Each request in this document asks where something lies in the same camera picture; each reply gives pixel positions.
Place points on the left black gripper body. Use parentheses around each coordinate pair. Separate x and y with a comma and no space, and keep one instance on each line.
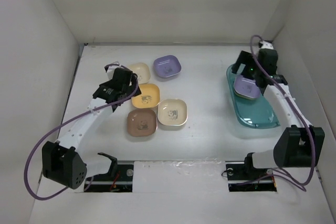
(130,89)

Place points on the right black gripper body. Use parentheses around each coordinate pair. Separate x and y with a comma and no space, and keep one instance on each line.
(258,72)

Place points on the cream panda plate back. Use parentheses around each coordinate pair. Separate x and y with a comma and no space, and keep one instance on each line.
(142,71)

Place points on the cream panda plate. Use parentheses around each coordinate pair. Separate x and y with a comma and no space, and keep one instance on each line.
(172,112)
(142,71)

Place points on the purple panda plate front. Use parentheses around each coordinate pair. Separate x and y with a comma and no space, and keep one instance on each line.
(246,88)

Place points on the purple panda plate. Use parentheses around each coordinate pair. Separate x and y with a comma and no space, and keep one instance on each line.
(167,66)
(246,88)

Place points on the yellow panda plate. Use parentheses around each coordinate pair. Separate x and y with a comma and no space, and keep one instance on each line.
(149,97)

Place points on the purple panda plate back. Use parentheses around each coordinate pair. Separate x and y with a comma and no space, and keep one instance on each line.
(167,66)

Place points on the brown panda plate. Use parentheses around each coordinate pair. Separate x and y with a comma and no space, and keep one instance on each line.
(141,122)

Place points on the teal plastic bin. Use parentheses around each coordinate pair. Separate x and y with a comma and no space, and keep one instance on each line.
(256,114)

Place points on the cream panda plate front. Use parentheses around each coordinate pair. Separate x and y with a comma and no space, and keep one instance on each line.
(172,112)

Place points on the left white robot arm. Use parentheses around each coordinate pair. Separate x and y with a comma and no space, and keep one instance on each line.
(62,161)

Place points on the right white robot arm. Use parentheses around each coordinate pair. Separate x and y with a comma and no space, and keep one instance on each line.
(300,144)

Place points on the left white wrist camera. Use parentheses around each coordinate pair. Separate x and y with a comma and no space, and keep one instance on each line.
(110,67)

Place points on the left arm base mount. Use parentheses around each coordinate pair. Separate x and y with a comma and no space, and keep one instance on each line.
(120,181)

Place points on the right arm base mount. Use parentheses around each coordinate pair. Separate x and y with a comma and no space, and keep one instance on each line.
(242,179)

